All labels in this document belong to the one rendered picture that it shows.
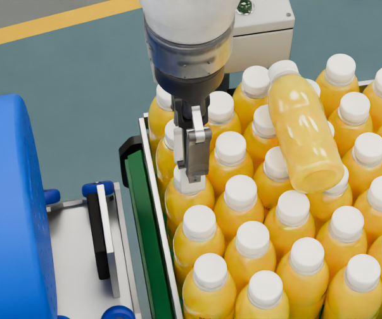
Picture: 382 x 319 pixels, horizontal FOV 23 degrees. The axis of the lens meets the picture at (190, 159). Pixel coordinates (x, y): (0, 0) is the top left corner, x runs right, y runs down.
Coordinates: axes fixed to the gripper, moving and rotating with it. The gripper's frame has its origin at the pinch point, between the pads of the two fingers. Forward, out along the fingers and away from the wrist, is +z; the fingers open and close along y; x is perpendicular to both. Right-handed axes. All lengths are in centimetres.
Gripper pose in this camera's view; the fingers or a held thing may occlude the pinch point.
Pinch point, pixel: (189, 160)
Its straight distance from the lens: 112.9
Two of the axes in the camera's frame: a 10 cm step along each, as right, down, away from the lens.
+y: 1.8, 8.1, -5.6
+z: 0.0, 5.7, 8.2
